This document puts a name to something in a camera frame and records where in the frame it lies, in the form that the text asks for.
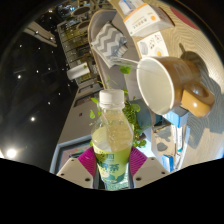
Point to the white leaflet with pictures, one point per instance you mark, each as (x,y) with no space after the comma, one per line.
(153,45)

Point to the blue and white box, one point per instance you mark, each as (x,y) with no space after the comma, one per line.
(168,163)

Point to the grey chevron cushion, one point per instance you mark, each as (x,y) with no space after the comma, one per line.
(108,43)

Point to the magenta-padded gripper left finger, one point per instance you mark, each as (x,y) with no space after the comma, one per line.
(73,171)

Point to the window with festive decals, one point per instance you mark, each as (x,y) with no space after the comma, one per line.
(66,153)

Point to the white cardboard box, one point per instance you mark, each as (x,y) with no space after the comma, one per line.
(143,20)

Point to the tan ceramic mug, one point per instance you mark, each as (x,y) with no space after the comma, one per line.
(156,85)

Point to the white cylindrical column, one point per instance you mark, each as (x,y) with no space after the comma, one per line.
(78,71)

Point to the group of ceiling spotlights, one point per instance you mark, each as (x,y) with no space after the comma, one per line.
(11,153)

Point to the clear green-labelled drink bottle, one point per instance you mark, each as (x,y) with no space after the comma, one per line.
(111,156)

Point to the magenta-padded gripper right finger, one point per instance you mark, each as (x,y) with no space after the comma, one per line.
(150,171)

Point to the small blue white carton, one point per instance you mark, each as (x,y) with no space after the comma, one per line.
(176,117)

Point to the green potted plant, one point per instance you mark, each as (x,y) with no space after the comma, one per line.
(133,115)

